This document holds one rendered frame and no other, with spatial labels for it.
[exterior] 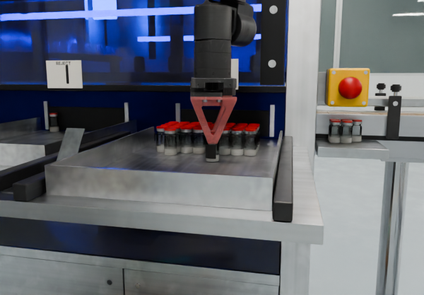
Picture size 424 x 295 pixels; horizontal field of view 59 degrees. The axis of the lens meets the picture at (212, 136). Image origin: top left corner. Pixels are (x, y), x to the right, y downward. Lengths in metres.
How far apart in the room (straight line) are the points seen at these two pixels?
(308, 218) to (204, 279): 0.53
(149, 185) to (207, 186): 0.07
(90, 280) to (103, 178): 0.58
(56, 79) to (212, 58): 0.44
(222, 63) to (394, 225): 0.60
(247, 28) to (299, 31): 0.15
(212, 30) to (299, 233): 0.32
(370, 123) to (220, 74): 0.42
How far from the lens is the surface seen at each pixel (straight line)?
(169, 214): 0.39
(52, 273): 1.04
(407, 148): 0.90
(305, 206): 0.42
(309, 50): 0.75
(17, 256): 1.08
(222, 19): 0.56
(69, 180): 0.46
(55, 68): 0.90
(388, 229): 0.99
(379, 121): 0.88
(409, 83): 5.55
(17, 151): 0.64
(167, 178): 0.41
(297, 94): 0.74
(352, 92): 0.72
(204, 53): 0.56
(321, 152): 0.76
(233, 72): 0.75
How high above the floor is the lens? 1.02
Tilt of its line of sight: 9 degrees down
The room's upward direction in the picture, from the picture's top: straight up
